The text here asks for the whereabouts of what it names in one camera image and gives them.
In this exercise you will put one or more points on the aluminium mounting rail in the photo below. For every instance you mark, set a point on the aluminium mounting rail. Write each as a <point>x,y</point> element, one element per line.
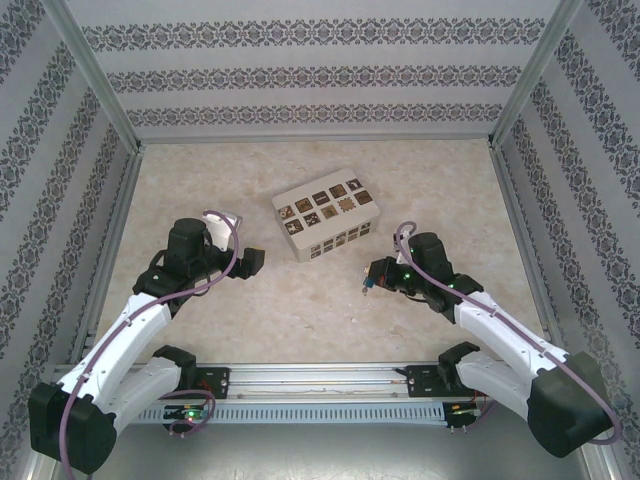
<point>320,380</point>

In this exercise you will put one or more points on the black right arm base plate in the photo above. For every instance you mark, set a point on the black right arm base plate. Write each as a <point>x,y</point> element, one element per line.
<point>422,380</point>

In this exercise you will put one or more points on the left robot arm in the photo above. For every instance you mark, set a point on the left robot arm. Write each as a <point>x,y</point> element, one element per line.
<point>125,325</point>

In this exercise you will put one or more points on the aluminium rear frame rail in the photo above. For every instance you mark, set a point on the aluminium rear frame rail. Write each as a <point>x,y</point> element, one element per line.
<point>315,141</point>

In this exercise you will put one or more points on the small circuit board green light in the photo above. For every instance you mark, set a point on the small circuit board green light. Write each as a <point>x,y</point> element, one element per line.
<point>187,414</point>

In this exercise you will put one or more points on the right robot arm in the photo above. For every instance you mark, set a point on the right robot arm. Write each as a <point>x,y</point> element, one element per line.
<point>505,330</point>

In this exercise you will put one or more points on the aluminium frame corner post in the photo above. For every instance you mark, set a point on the aluminium frame corner post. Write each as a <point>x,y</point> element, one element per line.
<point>535,70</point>
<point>95,75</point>

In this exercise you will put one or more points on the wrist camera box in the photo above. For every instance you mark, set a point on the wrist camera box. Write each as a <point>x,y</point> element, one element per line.
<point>222,227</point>
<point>401,236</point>

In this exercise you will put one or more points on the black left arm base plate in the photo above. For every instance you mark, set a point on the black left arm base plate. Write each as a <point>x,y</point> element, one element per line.
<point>215,382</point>

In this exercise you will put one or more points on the wooden box with picture tiles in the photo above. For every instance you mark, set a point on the wooden box with picture tiles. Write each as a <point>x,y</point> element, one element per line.
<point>325,210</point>

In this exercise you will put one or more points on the grey sheet metal shelf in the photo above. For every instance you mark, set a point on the grey sheet metal shelf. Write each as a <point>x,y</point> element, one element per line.
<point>320,455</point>

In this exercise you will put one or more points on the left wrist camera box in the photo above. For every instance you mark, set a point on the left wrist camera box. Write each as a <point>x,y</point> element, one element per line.
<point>222,227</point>

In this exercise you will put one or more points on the aluminium side frame rail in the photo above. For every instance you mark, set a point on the aluminium side frame rail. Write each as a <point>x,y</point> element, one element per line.
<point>107,260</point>
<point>530,250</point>

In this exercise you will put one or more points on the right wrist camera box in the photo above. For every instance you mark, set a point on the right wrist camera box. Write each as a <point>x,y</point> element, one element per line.
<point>401,236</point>

